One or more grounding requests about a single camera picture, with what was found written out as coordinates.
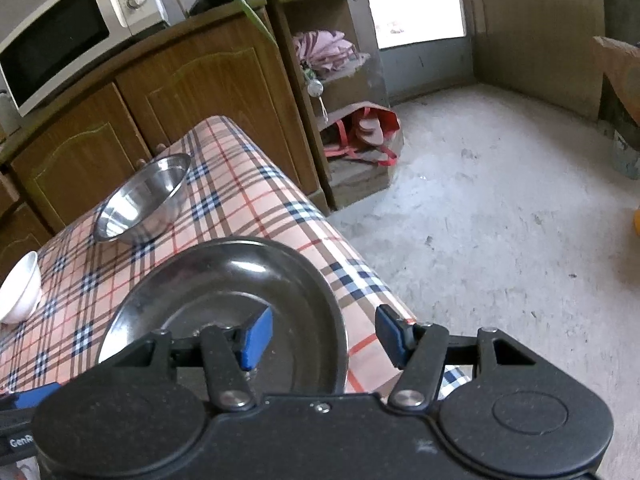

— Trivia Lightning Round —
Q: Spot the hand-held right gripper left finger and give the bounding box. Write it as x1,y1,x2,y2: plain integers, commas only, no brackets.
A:
102,306,274,411

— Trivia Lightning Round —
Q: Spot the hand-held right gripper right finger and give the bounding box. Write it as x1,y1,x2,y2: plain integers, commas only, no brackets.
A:
375,304,551,411

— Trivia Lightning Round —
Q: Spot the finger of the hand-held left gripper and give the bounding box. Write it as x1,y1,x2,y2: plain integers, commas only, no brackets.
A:
0,382,62,413

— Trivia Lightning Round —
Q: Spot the large steel plate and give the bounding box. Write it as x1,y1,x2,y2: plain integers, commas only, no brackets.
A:
99,236,349,397

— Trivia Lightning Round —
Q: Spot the wide white bowl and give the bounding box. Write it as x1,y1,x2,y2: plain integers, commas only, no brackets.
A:
0,251,44,325

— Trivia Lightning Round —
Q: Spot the steel bowl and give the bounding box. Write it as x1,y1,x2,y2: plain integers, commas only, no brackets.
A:
93,152,192,245

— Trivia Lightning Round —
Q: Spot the plaid tablecloth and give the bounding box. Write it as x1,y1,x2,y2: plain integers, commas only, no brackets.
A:
0,115,476,403

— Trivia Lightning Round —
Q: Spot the open wooden shelf unit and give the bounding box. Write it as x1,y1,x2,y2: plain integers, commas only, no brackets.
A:
267,0,403,211

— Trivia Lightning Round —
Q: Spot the red bag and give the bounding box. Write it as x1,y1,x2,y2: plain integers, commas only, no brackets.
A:
320,105,404,169

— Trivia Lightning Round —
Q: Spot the long wooden sideboard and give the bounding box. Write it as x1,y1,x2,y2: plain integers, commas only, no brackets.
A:
0,6,332,281

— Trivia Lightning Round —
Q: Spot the pink cloth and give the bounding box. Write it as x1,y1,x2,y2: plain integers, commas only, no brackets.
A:
291,30,372,82

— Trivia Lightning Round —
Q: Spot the green leaf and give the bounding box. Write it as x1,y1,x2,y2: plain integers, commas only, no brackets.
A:
212,0,277,45

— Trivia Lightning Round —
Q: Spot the window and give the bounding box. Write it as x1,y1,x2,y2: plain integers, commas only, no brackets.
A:
359,0,470,52

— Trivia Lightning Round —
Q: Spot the cardboard sheet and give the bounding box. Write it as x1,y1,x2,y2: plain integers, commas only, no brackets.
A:
467,0,610,122

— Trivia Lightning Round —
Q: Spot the white microwave oven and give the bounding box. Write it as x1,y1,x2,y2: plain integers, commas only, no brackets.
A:
0,0,172,119

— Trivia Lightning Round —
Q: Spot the cardboard box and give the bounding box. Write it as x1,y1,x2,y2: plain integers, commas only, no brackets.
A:
592,35,640,127

